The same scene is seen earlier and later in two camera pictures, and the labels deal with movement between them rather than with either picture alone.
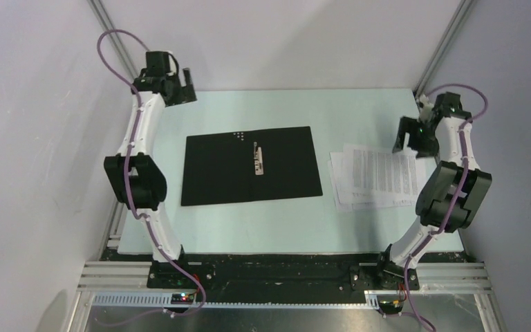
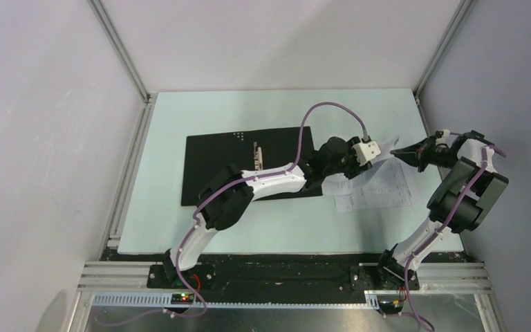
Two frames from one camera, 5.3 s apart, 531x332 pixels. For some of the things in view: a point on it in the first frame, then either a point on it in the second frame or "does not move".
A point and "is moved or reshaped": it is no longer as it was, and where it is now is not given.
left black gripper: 187,94 to 356,168
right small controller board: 391,306 does not move
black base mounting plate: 281,278 does not move
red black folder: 249,165 does not move
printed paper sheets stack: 364,178 is moved or reshaped
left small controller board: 182,299 does not move
